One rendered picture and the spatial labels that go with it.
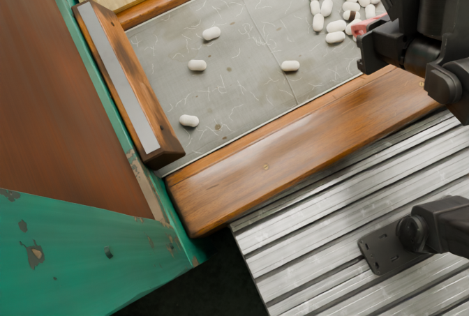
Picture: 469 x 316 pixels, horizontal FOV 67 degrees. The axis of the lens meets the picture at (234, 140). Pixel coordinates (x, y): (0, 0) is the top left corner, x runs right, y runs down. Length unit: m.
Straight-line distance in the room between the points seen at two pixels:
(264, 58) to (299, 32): 0.09
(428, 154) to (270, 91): 0.33
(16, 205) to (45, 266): 0.03
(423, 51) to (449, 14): 0.06
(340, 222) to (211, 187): 0.26
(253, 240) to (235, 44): 0.37
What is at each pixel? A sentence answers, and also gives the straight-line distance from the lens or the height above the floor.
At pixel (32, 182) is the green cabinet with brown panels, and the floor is 1.15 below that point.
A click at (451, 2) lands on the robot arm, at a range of 0.48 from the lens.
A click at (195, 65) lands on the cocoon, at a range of 0.68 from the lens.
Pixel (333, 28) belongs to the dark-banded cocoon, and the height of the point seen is 0.76.
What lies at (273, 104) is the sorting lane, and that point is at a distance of 0.66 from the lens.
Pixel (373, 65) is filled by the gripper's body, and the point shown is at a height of 0.86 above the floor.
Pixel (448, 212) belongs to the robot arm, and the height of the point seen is 0.83.
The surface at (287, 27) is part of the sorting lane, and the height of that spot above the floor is 0.74.
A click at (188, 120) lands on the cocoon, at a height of 0.76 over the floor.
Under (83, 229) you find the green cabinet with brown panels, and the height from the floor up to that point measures 1.14.
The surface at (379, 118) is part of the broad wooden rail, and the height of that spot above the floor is 0.76.
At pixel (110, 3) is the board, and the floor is 0.78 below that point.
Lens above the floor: 1.35
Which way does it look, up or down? 74 degrees down
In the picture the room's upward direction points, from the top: 7 degrees counter-clockwise
